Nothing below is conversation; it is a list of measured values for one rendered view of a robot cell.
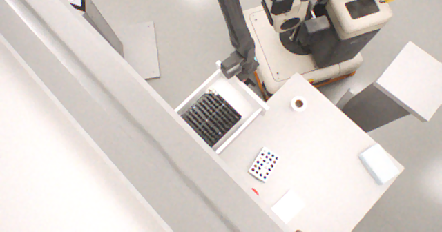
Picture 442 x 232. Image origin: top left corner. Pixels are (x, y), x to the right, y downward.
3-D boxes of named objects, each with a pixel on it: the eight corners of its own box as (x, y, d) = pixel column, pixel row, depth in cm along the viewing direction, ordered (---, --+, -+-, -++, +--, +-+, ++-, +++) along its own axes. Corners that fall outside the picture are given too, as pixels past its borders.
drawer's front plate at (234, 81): (219, 69, 141) (218, 59, 130) (266, 114, 135) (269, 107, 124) (216, 72, 141) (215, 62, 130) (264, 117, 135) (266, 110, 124)
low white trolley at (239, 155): (273, 111, 219) (296, 71, 146) (342, 176, 207) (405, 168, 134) (213, 171, 210) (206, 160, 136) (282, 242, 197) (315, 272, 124)
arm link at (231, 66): (254, 45, 105) (239, 32, 110) (226, 64, 104) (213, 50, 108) (258, 68, 115) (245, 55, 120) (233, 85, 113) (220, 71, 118)
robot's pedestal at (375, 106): (349, 88, 222) (409, 37, 149) (385, 114, 217) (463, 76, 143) (324, 119, 217) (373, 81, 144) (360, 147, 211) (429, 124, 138)
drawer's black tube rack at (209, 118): (212, 91, 136) (211, 86, 130) (241, 119, 133) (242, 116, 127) (174, 127, 133) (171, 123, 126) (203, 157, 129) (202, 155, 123)
